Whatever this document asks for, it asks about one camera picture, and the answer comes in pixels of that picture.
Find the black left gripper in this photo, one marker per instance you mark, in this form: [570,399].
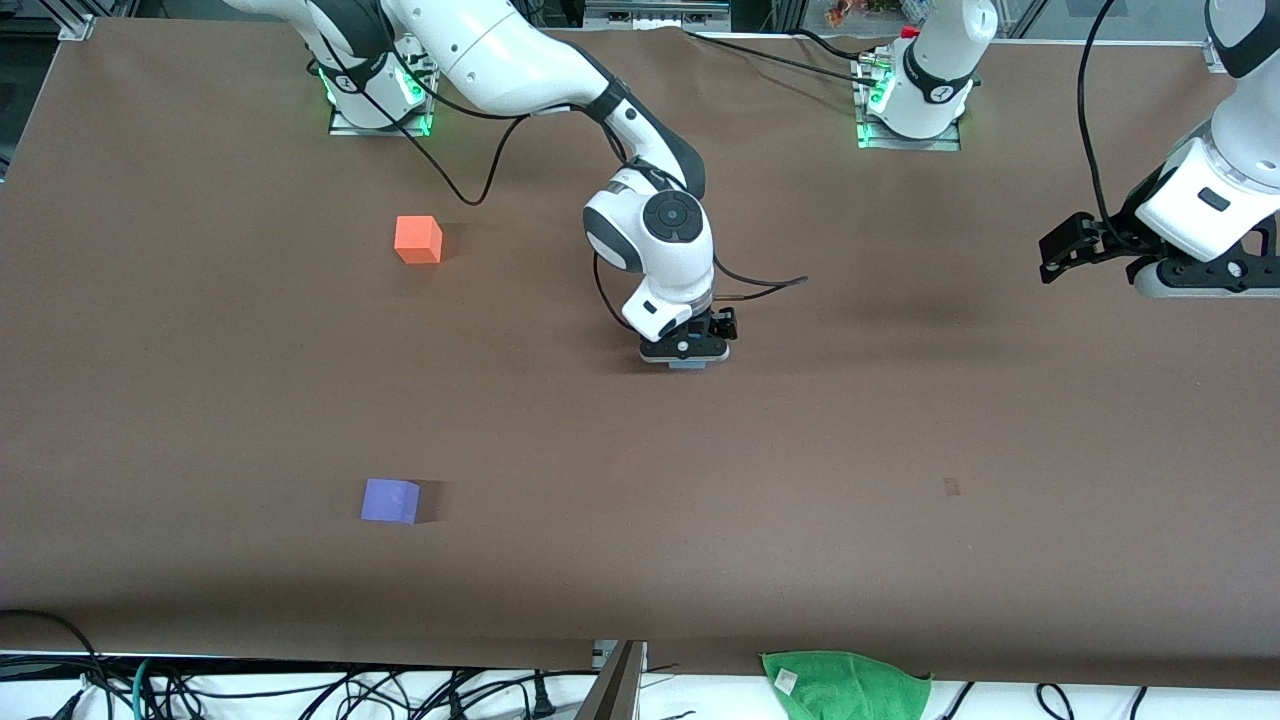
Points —
[1112,240]

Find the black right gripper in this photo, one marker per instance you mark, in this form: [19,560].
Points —
[719,322]

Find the blue foam block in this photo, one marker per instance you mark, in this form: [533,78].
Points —
[688,367]

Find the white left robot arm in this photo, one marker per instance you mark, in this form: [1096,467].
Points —
[1220,190]

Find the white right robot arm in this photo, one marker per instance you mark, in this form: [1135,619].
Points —
[500,60]

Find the orange foam block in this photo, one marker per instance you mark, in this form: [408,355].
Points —
[417,240]

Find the purple foam block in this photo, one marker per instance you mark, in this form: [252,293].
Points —
[389,501]

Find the brown table cover sheet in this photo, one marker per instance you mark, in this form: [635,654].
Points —
[640,480]

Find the orange toy figure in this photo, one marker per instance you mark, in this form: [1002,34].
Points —
[842,12]

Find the aluminium profile bar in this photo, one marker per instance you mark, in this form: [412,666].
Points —
[615,695]

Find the green microfibre cloth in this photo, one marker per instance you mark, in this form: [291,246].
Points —
[850,690]

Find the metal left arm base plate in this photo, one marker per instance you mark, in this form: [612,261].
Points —
[945,145]

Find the aluminium rail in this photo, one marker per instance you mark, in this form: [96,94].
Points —
[650,15]

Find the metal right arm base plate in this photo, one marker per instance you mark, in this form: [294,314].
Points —
[340,126]

